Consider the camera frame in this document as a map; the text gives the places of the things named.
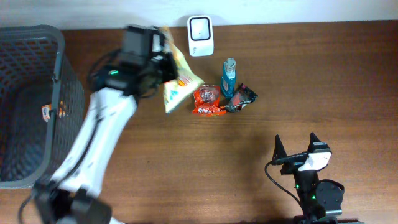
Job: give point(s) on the black red snack packet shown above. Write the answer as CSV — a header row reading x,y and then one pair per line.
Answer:
x,y
242,97

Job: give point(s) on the grey plastic mesh basket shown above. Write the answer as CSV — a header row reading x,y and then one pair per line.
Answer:
x,y
34,72

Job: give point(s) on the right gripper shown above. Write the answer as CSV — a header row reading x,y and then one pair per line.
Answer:
x,y
280,155

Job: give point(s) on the white barcode scanner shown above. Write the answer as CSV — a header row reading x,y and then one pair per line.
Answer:
x,y
200,36

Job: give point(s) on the small orange white packet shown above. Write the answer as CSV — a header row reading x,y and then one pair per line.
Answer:
x,y
46,112

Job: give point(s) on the yellow snack bag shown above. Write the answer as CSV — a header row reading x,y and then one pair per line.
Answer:
x,y
186,82

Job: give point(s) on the blue mouthwash bottle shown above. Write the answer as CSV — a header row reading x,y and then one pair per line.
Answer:
x,y
228,79

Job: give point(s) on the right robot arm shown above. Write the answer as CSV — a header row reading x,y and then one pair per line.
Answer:
x,y
319,200

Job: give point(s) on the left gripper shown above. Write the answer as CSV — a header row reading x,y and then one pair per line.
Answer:
x,y
170,70

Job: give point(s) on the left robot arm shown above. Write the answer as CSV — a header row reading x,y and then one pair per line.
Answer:
x,y
72,194

